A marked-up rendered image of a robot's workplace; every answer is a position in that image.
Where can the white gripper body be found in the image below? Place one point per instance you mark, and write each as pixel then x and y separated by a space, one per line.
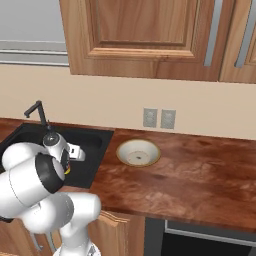
pixel 77 152

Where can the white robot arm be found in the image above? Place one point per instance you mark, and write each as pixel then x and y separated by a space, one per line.
pixel 26 186

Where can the black sink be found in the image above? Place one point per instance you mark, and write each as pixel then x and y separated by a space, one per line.
pixel 85 146

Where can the white bowl with tan rim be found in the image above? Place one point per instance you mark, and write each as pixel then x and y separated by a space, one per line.
pixel 138 152

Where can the black tap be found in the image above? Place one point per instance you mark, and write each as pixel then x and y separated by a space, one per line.
pixel 39 112

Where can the wooden base cupboard door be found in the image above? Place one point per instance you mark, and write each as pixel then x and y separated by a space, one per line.
pixel 16 238
pixel 116 235

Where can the black dishwasher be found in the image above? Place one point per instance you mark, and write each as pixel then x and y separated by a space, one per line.
pixel 203 238

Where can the grey wall socket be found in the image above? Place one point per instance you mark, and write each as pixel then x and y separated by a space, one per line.
pixel 168 119
pixel 150 117

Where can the grey window frame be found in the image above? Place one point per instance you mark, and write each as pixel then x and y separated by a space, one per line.
pixel 31 33

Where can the wooden wall cupboard door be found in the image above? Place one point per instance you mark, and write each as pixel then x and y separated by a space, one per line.
pixel 140 36
pixel 240 43

